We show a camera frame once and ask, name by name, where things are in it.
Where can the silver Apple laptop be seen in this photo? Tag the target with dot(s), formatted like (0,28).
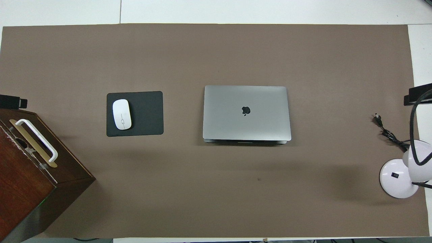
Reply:
(229,114)

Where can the white desk lamp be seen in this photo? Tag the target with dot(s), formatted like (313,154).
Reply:
(395,179)

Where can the dark brown wooden box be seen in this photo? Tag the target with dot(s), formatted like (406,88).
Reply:
(20,189)

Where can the white computer mouse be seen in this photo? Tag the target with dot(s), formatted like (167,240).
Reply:
(121,111)

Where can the black mouse pad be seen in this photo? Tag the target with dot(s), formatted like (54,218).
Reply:
(148,114)

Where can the brown table mat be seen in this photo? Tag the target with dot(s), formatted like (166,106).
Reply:
(236,185)

